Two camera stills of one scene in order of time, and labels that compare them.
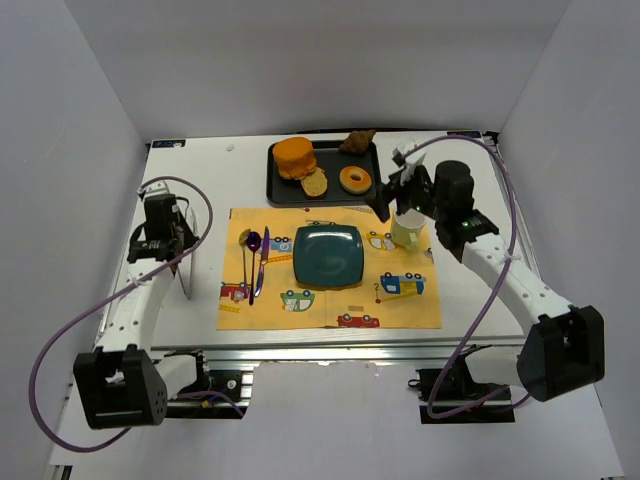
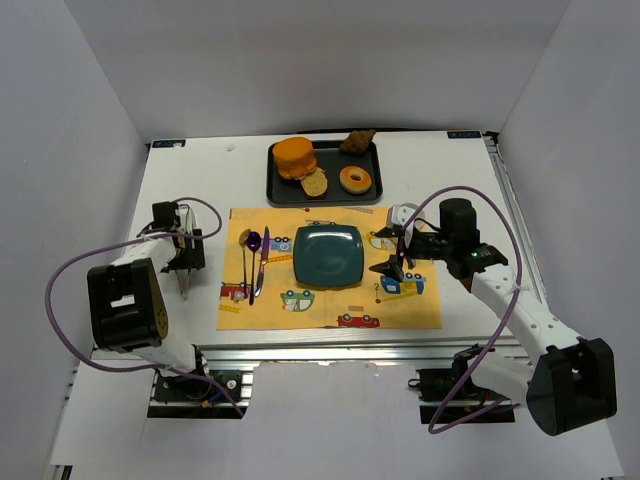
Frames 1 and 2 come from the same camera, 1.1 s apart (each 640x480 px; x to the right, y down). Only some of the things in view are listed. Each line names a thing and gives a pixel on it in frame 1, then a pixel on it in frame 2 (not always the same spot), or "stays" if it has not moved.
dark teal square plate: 328,255 stays
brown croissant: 358,141 stays
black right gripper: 396,188 → 407,246
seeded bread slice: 315,183 stays
